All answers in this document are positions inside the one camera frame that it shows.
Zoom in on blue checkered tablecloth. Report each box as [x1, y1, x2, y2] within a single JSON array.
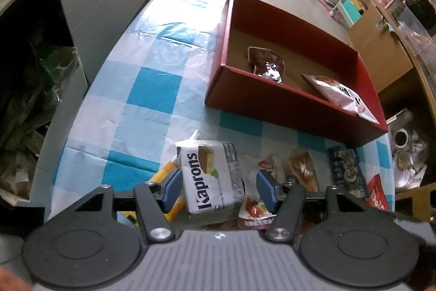
[[49, 0, 396, 230]]

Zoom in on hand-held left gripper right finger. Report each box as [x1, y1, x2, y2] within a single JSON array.
[[255, 169, 368, 244]]

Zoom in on dark red foil packet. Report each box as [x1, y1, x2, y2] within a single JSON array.
[[247, 46, 286, 83]]

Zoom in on teal box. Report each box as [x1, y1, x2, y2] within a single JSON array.
[[339, 0, 362, 28]]

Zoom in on brown bread snack packet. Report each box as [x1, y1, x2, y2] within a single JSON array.
[[288, 152, 319, 193]]

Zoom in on brown cardboard box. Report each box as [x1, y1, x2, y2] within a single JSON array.
[[347, 1, 414, 94]]

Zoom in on white and red snack packet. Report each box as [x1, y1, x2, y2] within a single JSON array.
[[302, 74, 379, 124]]

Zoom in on silver foil roll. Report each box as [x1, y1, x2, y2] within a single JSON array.
[[393, 128, 413, 148]]

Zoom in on blue snack packet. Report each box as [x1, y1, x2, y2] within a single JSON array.
[[328, 146, 368, 199]]

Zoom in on wooden shelf unit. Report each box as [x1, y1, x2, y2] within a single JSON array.
[[375, 0, 436, 223]]

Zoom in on white plastic bag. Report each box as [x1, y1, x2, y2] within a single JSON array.
[[392, 141, 428, 189]]

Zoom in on yellow snack packet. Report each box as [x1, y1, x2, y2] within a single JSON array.
[[124, 162, 186, 227]]

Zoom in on red cardboard box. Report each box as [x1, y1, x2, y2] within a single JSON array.
[[204, 0, 389, 147]]

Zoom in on pile of plastic bags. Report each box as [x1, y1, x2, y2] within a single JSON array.
[[0, 39, 86, 203]]

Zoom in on white wafer packet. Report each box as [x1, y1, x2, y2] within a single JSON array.
[[175, 140, 246, 214]]

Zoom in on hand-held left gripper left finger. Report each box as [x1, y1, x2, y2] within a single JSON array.
[[73, 168, 183, 245]]

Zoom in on strawberry print snack packet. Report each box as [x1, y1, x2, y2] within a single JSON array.
[[237, 155, 287, 230]]

